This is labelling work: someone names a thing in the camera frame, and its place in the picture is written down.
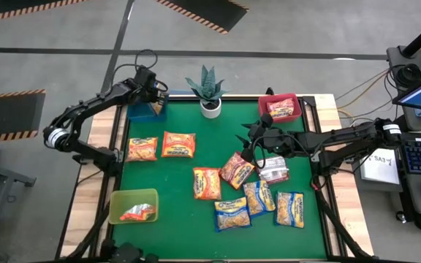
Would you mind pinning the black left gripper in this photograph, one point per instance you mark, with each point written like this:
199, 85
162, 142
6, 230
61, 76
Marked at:
148, 93

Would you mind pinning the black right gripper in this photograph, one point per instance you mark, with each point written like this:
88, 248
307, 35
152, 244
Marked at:
274, 142

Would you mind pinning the blue Maruchan ramen pack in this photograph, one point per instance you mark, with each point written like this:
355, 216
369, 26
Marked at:
289, 210
258, 198
232, 215
158, 109

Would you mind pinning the red Maruchan ramen pack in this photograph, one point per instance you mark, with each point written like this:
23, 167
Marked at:
237, 171
280, 108
273, 171

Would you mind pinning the orange Maruchan ramen pack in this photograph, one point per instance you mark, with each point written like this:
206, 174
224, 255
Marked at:
178, 144
142, 149
207, 183
137, 212

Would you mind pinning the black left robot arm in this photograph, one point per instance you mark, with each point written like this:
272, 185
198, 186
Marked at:
86, 104

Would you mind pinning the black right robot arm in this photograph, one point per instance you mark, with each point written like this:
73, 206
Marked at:
342, 140

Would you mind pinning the blue plastic bin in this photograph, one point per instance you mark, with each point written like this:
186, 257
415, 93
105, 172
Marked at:
139, 113

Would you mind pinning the red plastic bin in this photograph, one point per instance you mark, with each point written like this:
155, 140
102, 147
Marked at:
263, 115

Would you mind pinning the white plant pot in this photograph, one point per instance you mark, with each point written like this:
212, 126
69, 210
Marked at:
210, 112

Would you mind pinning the green succulent plant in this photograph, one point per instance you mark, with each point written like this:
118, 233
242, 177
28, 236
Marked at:
207, 87

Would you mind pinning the black hazard-striped floor mat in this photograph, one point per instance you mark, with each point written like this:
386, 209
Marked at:
9, 113
13, 7
210, 11

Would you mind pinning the yellow-green plastic bin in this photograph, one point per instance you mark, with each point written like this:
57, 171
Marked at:
117, 199

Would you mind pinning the green table mat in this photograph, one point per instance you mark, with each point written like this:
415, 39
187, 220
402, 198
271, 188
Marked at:
181, 233

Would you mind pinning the white paper sign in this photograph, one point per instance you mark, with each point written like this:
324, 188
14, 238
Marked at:
380, 166

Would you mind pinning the grey equipment cart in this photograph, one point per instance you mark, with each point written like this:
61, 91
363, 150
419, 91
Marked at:
419, 197

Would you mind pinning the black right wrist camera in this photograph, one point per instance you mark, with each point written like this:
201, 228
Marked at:
267, 120

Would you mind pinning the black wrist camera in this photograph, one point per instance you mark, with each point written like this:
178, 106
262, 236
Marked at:
145, 75
267, 120

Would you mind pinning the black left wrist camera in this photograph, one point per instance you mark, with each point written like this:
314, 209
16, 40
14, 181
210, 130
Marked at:
145, 75

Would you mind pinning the black aluminium table frame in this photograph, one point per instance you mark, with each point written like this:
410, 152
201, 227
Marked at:
326, 233

